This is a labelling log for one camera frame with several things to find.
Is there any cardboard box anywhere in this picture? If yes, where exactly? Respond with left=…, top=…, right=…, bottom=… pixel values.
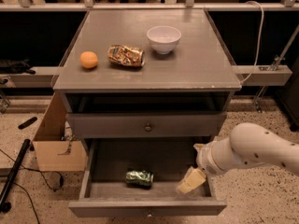
left=33, top=93, right=87, bottom=172

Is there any black pole on floor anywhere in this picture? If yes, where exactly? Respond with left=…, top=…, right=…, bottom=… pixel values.
left=0, top=139, right=30, bottom=213

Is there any metal railing frame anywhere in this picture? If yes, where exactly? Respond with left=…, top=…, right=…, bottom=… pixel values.
left=0, top=3, right=292, bottom=92

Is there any open grey bottom drawer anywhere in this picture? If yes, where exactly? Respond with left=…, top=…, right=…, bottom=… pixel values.
left=69, top=138, right=226, bottom=217

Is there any grey wooden drawer cabinet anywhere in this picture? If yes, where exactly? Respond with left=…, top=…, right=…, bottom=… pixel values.
left=54, top=9, right=241, bottom=142

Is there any white bowl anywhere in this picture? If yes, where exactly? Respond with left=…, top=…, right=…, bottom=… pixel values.
left=147, top=26, right=181, bottom=54

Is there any orange fruit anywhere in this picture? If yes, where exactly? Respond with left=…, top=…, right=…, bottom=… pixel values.
left=80, top=51, right=98, bottom=69

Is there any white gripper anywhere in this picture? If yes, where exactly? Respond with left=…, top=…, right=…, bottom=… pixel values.
left=178, top=139, right=226, bottom=194

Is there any crushed brown can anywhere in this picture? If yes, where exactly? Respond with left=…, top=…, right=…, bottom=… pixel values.
left=107, top=45, right=145, bottom=67

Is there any closed grey upper drawer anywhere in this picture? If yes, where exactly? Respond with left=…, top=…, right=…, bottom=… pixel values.
left=66, top=112, right=226, bottom=138

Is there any small black floor object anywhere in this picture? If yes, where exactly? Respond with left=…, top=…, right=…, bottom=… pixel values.
left=18, top=117, right=37, bottom=130

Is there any black cable on floor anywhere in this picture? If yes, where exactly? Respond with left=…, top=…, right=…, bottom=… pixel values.
left=0, top=148, right=65, bottom=224

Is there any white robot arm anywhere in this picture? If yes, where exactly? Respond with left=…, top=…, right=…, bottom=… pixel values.
left=178, top=123, right=299, bottom=194

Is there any black object on ledge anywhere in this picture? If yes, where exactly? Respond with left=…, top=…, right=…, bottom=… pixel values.
left=0, top=59, right=36, bottom=75

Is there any crushed green can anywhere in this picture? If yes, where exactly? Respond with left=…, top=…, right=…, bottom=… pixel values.
left=125, top=170, right=153, bottom=188

